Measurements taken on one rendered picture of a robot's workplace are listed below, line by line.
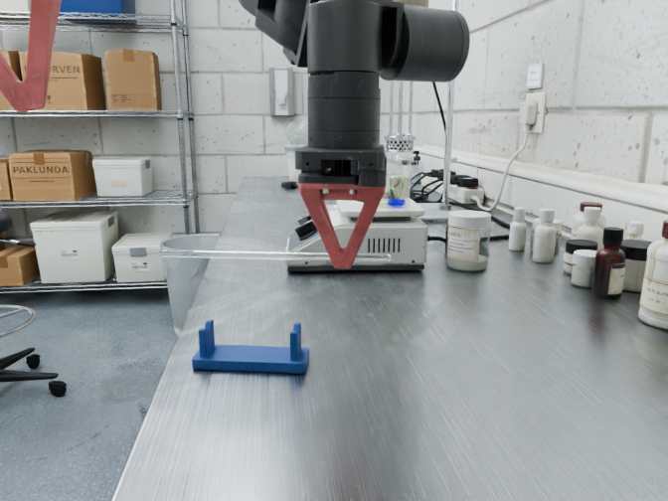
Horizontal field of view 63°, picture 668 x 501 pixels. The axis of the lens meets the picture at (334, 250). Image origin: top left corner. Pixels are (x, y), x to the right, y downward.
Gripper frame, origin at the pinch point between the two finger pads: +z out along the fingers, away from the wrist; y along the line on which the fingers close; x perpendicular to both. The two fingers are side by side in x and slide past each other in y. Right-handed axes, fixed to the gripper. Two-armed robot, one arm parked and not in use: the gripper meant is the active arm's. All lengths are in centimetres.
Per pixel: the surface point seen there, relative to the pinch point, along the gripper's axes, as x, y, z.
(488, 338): -14.2, 7.4, 9.9
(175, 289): 83, 174, 62
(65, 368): 118, 144, 86
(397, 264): -5.9, 30.8, 9.0
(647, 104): -44, 47, -13
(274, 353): 6.0, 0.1, 9.0
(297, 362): 3.7, -1.5, 8.9
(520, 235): -26, 45, 7
